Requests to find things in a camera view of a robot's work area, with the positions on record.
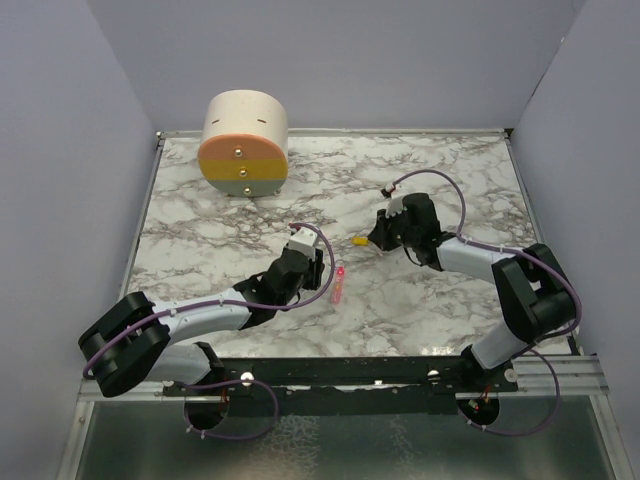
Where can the yellow key tag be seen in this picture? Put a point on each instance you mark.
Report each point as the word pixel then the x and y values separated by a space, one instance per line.
pixel 360 241

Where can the pink strap keyring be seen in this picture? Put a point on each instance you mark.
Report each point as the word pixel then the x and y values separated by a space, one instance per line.
pixel 338 283

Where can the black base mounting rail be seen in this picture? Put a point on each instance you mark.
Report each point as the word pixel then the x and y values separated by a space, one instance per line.
pixel 341 386

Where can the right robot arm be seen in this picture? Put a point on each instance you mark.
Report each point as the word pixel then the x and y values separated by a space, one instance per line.
pixel 535 296

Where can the round three-drawer storage box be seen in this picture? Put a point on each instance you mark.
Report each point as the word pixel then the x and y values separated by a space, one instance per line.
pixel 243 149

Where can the aluminium table frame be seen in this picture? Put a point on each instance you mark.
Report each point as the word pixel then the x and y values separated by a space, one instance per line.
pixel 194 241

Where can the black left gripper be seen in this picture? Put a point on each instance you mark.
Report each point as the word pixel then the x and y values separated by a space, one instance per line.
pixel 315 270

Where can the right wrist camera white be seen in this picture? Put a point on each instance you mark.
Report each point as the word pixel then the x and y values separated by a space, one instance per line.
pixel 395 205

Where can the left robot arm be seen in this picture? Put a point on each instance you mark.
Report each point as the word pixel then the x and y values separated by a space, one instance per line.
pixel 124 345

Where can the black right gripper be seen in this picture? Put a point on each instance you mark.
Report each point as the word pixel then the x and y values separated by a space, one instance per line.
pixel 379 234

